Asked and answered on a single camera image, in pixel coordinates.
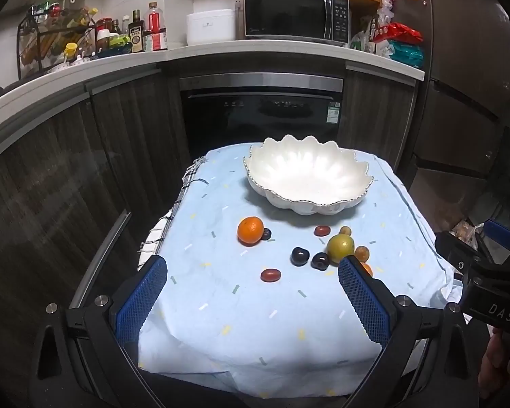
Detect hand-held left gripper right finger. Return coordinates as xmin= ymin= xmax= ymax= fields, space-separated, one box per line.
xmin=338 ymin=255 xmax=481 ymax=408

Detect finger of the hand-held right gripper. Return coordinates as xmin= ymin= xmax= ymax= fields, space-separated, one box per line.
xmin=482 ymin=220 xmax=510 ymax=269
xmin=434 ymin=232 xmax=491 ymax=282

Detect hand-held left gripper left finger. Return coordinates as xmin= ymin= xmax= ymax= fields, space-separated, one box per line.
xmin=30 ymin=255 xmax=168 ymax=408

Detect green round fruit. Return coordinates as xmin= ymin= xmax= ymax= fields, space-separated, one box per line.
xmin=326 ymin=234 xmax=356 ymax=264

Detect white scalloped bowl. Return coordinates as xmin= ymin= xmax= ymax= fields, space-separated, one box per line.
xmin=243 ymin=134 xmax=374 ymax=216

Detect person's right hand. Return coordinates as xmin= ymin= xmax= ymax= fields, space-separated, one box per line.
xmin=478 ymin=327 xmax=510 ymax=404

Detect clear bag of produce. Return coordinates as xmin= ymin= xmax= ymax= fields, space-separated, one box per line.
xmin=448 ymin=219 xmax=485 ymax=249

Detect white striped towel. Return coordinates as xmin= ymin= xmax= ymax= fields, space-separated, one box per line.
xmin=136 ymin=157 xmax=209 ymax=268

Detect light blue patterned tablecloth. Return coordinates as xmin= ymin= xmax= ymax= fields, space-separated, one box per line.
xmin=137 ymin=142 xmax=455 ymax=398

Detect long dark wood cabinet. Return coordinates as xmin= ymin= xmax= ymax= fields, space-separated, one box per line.
xmin=0 ymin=68 xmax=192 ymax=408

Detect narrow dark wood cabinet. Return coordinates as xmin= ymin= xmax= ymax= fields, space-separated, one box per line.
xmin=338 ymin=66 xmax=419 ymax=171

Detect dark refrigerator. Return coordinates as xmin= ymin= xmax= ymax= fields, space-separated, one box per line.
xmin=382 ymin=0 xmax=510 ymax=230

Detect teal snack bag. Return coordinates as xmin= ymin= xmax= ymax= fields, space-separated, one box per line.
xmin=387 ymin=40 xmax=425 ymax=68

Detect black built-in dishwasher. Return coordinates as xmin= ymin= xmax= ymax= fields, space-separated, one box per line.
xmin=178 ymin=73 xmax=345 ymax=162

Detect red snack bag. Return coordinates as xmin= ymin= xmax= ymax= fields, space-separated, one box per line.
xmin=373 ymin=22 xmax=423 ymax=45

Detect white plastic bag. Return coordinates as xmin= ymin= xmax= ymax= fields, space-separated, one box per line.
xmin=351 ymin=17 xmax=385 ymax=54

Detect green container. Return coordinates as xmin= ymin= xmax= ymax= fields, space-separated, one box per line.
xmin=108 ymin=35 xmax=132 ymax=56

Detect dark oil bottle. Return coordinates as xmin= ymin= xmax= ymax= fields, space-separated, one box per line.
xmin=128 ymin=10 xmax=145 ymax=53

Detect clear bottle with red label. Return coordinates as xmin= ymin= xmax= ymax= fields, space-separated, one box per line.
xmin=143 ymin=2 xmax=168 ymax=52

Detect white rice cooker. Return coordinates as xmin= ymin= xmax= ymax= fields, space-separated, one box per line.
xmin=186 ymin=9 xmax=237 ymax=46

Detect black microwave oven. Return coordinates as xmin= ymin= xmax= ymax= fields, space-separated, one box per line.
xmin=243 ymin=0 xmax=351 ymax=47

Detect black wire bottle rack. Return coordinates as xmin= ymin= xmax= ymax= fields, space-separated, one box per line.
xmin=17 ymin=6 xmax=98 ymax=79

